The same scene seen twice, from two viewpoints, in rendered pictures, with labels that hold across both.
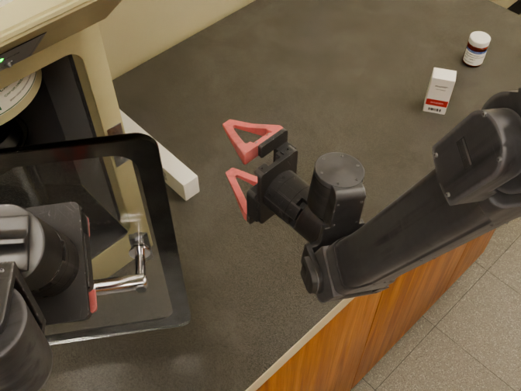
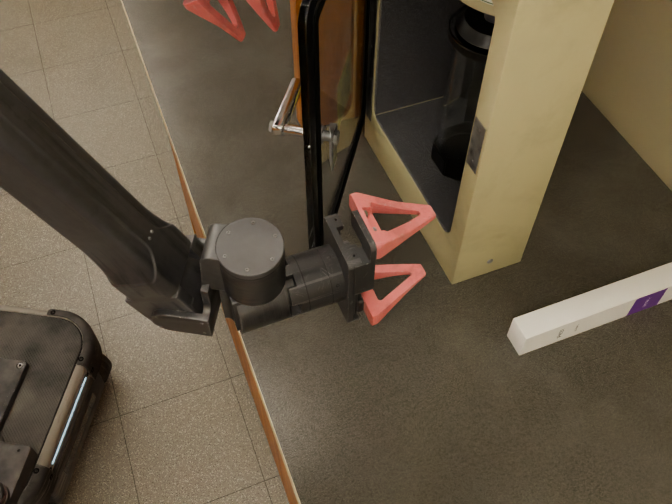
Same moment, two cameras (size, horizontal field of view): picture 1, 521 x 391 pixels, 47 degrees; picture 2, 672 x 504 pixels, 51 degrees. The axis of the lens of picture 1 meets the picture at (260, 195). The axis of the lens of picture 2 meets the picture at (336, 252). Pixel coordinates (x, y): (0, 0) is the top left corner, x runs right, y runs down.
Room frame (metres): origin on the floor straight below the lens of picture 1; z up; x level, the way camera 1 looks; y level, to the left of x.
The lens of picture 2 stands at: (0.64, -0.39, 1.76)
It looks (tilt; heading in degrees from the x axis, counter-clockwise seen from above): 54 degrees down; 113
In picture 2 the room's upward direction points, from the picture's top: straight up
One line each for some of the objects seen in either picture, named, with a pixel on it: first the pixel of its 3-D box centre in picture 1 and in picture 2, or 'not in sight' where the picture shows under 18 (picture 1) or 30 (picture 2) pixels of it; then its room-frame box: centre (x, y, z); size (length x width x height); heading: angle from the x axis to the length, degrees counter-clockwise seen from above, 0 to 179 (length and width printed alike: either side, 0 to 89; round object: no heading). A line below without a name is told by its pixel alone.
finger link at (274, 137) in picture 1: (250, 148); (387, 234); (0.53, 0.01, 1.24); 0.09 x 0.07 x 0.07; 44
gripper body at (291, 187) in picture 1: (288, 196); (318, 277); (0.48, -0.04, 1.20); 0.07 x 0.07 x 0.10; 44
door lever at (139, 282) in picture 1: (110, 273); (300, 109); (0.36, 0.17, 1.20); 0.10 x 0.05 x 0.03; 99
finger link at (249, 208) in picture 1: (251, 182); (383, 275); (0.53, 0.01, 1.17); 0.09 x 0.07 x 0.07; 44
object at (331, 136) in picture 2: not in sight; (329, 147); (0.41, 0.15, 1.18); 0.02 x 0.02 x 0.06; 9
